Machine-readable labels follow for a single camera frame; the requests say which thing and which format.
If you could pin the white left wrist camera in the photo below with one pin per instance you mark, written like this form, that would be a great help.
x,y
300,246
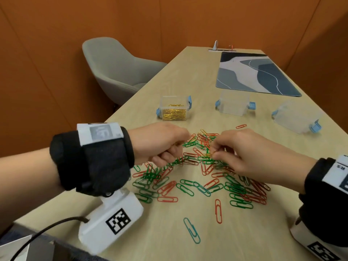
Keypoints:
x,y
92,236

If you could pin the sorted heap of gold clips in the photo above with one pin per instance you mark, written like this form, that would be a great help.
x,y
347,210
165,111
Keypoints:
x,y
174,113

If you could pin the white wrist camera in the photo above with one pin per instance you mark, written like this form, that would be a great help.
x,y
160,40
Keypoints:
x,y
299,239
92,236

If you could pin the white left marker band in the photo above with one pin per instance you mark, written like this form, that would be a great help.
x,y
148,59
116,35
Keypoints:
x,y
83,135

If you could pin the pile of colored paper clips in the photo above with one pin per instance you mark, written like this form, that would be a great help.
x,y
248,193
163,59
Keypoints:
x,y
190,184

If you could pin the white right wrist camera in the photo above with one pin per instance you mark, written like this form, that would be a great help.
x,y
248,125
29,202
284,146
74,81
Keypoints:
x,y
299,239

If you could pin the grey shell chair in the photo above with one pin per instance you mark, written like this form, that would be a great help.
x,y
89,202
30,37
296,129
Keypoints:
x,y
114,67

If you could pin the white right marker band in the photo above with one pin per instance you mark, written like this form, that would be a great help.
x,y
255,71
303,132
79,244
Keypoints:
x,y
331,176

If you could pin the grey white box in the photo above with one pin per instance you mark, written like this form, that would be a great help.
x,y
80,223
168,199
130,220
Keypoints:
x,y
40,248

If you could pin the person's right hand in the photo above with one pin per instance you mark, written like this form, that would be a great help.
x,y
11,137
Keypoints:
x,y
261,163

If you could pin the white marker band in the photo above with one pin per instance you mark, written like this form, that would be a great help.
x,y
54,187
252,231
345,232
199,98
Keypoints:
x,y
331,176
83,135

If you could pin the transparent box with blue latches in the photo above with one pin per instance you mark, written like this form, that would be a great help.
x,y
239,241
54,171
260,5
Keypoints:
x,y
174,101
295,116
233,104

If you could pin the person's left hand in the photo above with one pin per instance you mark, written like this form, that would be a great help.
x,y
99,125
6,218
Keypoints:
x,y
155,141

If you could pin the blue patterned desk mat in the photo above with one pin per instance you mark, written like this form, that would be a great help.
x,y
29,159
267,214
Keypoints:
x,y
258,76

